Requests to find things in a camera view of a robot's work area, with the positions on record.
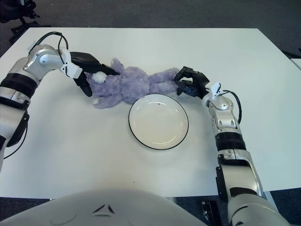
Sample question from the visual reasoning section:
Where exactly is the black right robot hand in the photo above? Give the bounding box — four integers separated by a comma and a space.
174, 66, 210, 99

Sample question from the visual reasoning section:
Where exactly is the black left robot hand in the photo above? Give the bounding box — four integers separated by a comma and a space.
70, 51, 120, 97

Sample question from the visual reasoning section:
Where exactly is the purple plush teddy bear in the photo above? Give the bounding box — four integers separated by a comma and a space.
86, 57, 181, 109

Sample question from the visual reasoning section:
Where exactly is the white plate with black rim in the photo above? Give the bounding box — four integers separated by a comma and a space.
128, 93, 190, 151

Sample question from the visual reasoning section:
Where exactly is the black office chair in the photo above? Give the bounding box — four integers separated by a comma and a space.
0, 0, 51, 43

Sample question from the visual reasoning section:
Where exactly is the white table leg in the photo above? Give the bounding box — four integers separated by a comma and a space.
261, 190, 276, 205

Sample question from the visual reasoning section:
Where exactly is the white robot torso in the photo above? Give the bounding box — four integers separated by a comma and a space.
0, 188, 210, 226

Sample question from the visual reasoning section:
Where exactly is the white left wrist mount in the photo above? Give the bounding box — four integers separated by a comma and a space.
58, 48, 83, 78

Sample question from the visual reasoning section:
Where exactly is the white wrist mount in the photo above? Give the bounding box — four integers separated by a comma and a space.
210, 81, 223, 100
58, 48, 83, 78

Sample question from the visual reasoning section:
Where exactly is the white right wrist mount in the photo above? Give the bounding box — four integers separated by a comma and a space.
210, 81, 223, 100

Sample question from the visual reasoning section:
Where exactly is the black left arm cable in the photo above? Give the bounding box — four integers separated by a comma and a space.
4, 32, 69, 158

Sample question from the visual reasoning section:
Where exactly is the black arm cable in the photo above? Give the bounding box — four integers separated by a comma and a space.
4, 32, 69, 158
222, 89, 242, 124

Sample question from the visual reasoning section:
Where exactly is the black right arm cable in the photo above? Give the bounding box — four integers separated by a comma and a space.
222, 89, 242, 124

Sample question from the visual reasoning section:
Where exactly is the black metal table bracket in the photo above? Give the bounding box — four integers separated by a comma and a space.
201, 199, 221, 226

